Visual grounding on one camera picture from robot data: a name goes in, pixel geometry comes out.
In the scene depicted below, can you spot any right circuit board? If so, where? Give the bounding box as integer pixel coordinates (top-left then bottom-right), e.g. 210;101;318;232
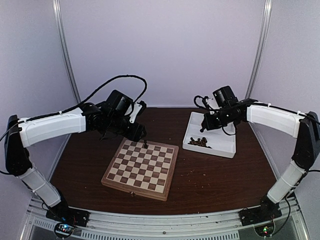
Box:
254;224;275;238

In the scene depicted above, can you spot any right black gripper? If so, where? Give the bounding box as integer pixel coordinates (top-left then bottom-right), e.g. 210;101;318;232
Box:
202;107;237;131

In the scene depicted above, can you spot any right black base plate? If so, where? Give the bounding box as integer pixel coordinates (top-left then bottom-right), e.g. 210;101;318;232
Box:
238;206;282;226

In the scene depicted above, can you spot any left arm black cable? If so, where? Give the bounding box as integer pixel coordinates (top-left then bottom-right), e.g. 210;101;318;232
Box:
58;74;148;115

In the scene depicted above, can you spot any dark chess pieces pile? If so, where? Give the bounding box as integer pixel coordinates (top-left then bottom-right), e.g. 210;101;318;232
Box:
188;137;208;148

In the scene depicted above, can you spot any aluminium front rail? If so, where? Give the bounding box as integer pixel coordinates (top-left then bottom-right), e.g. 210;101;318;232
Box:
24;197;305;240

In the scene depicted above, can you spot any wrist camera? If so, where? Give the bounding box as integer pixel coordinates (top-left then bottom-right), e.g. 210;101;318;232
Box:
106;89;133;113
212;85;239;108

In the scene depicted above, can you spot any right aluminium corner post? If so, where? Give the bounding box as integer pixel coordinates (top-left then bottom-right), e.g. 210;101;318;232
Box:
245;0;273;99

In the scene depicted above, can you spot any left aluminium corner post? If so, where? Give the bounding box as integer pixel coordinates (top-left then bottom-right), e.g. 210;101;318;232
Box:
52;0;81;104

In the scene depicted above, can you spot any wooden chessboard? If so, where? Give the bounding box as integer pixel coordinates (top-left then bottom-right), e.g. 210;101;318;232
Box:
101;138;179;202

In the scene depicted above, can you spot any circuit board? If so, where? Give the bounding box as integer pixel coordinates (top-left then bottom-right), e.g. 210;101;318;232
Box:
53;222;75;238
254;224;275;238

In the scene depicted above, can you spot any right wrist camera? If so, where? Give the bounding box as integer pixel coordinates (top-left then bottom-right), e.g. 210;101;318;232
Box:
212;85;239;108

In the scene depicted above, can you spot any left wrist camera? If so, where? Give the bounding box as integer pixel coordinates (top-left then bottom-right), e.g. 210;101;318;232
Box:
106;89;133;113

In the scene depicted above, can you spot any aluminium corner post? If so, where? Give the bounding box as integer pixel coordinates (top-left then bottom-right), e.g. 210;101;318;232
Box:
245;0;273;99
52;0;81;104

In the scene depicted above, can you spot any left circuit board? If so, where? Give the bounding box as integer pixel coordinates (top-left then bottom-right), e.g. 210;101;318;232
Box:
53;222;75;238

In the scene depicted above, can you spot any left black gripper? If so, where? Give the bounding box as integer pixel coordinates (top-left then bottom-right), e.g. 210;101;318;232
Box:
106;114;147;142

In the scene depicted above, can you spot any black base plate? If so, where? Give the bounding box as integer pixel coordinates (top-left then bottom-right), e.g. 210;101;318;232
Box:
238;206;282;226
45;206;90;227

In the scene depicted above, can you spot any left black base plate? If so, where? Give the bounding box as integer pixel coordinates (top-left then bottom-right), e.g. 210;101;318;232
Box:
45;206;90;227

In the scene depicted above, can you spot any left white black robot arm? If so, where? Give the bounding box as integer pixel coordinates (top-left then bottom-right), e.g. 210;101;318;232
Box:
4;90;147;222

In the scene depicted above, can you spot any white plastic tray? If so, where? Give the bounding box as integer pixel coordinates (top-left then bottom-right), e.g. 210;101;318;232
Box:
182;111;236;159

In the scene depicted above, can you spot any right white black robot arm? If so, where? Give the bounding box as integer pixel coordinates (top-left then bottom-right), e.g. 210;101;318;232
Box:
201;85;320;221

